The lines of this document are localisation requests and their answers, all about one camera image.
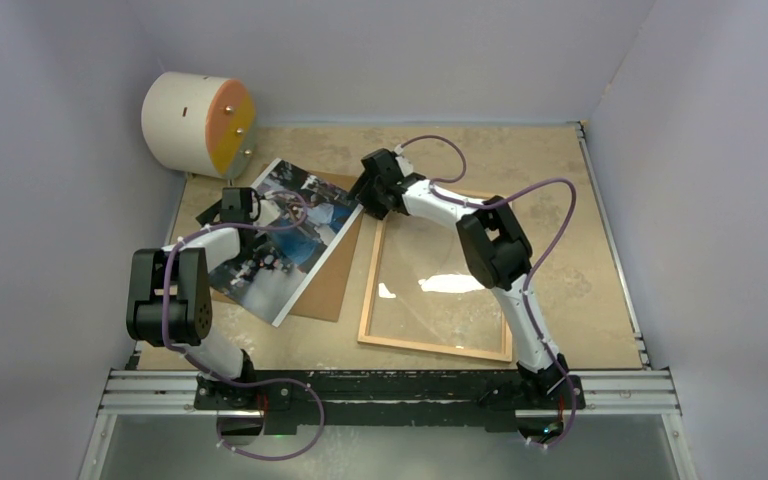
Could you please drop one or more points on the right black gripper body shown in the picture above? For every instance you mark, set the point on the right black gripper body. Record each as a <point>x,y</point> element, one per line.
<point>379,207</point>

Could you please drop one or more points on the glossy printed photo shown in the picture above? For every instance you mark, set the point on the glossy printed photo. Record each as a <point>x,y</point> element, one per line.
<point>307,216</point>

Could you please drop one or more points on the wooden picture frame with glass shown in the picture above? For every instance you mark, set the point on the wooden picture frame with glass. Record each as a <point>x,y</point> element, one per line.
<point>419,296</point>

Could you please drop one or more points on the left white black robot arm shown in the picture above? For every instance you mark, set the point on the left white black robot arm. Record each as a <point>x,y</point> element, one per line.
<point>169,300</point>

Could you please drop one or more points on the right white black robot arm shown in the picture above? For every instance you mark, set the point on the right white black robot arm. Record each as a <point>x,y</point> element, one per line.
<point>496,250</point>

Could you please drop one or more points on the white cylindrical drum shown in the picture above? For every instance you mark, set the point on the white cylindrical drum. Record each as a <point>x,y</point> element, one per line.
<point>199,124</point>

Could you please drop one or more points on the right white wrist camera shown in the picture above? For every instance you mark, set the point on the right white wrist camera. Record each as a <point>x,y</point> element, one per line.
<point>405,166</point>

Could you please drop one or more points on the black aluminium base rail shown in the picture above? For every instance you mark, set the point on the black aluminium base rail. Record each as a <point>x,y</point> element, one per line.
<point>494,400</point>

